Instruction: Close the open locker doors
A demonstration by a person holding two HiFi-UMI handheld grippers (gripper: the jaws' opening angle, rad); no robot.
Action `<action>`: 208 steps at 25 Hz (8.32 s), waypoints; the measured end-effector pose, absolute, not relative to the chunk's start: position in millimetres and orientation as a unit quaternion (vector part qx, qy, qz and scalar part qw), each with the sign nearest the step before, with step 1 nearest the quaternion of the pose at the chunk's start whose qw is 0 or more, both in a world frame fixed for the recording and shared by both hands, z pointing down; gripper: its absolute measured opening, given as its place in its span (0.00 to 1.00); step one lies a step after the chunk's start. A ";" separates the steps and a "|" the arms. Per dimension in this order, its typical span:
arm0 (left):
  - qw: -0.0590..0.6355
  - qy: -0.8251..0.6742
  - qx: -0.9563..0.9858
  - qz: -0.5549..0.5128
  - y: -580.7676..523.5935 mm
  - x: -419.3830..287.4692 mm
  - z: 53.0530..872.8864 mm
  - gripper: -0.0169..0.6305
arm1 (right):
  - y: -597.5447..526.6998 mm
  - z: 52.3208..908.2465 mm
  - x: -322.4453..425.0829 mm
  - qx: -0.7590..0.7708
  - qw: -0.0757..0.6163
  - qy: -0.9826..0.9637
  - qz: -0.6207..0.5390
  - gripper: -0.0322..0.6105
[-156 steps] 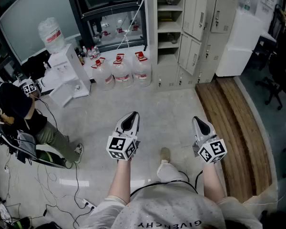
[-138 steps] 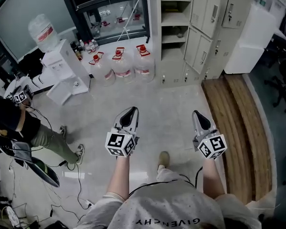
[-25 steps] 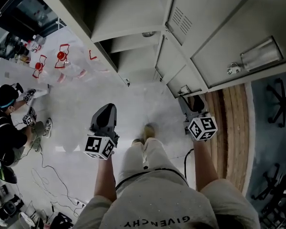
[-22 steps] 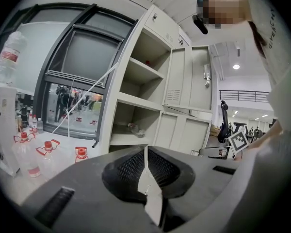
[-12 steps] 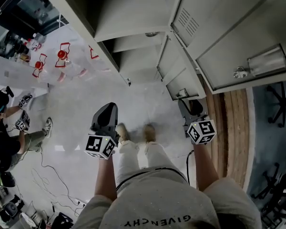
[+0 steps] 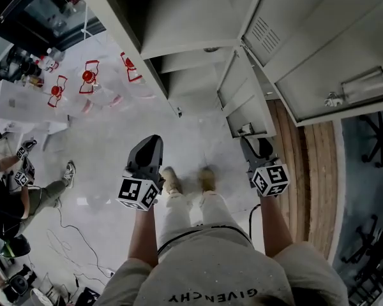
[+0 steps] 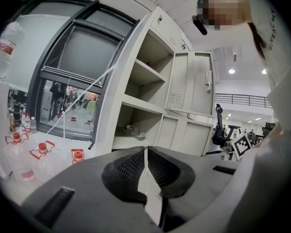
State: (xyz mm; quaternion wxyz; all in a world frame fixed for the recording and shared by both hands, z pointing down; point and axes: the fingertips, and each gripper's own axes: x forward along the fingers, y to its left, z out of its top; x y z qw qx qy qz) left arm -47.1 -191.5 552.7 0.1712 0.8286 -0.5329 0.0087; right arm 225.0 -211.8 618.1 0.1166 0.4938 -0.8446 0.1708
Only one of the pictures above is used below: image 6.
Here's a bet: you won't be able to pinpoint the black framed window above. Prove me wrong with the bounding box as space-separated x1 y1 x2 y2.
0 0 107 52

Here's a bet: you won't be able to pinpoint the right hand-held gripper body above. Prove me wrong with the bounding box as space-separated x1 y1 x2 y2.
245 157 290 198

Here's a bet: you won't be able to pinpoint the grey metal locker door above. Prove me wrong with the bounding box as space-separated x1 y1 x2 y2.
216 47 278 139
241 0 383 128

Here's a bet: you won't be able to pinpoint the person's beige t-shirt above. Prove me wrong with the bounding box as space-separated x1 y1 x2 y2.
92 224 350 306

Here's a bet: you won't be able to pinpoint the person's left beige shoe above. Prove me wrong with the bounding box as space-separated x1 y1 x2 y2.
161 166 184 195

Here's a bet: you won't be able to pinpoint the small clear water bottle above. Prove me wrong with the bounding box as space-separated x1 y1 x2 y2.
47 47 66 62
34 55 50 71
46 55 61 73

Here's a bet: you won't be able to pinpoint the white water dispenser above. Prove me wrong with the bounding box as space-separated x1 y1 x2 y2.
0 80 71 137

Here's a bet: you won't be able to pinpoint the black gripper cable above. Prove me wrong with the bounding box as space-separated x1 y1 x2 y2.
157 203 263 256

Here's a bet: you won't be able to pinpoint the small amber bottle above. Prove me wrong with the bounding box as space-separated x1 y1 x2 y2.
25 75 46 89

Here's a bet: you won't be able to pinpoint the person's beige shoe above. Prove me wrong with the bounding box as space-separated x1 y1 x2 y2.
161 166 184 195
198 166 218 194

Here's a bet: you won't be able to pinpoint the black office chair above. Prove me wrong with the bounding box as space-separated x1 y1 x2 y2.
359 109 383 168
340 215 383 299

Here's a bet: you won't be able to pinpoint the person's light trousers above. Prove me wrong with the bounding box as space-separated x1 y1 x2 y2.
158 189 244 252

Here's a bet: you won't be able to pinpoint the person's right beige shoe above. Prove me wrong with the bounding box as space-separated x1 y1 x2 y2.
198 166 218 194

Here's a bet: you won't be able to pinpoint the white window cord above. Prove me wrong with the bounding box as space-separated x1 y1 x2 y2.
81 4 98 40

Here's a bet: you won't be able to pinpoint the grey metal locker cabinet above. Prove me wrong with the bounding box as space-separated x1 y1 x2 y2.
71 0 383 140

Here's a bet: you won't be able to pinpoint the wooden slat platform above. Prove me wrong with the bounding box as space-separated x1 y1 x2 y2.
266 99 340 261

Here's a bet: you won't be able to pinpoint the black and green bag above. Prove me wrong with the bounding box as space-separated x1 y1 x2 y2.
0 233 32 259

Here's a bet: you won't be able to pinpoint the clear water jug red cap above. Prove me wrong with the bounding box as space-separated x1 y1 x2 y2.
77 59 126 108
46 74 95 118
119 52 158 100

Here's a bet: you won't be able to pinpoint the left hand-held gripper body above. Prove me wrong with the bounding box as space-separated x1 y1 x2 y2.
116 168 166 212

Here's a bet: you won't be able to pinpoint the person's right forearm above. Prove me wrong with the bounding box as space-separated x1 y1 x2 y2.
259 194 295 256

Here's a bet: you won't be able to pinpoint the person's left forearm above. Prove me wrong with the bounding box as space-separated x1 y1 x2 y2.
127 207 161 269

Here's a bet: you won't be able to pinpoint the black flask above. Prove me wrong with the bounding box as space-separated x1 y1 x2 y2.
20 61 43 77

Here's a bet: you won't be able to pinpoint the black floor cable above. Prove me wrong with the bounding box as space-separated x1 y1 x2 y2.
55 198 116 279

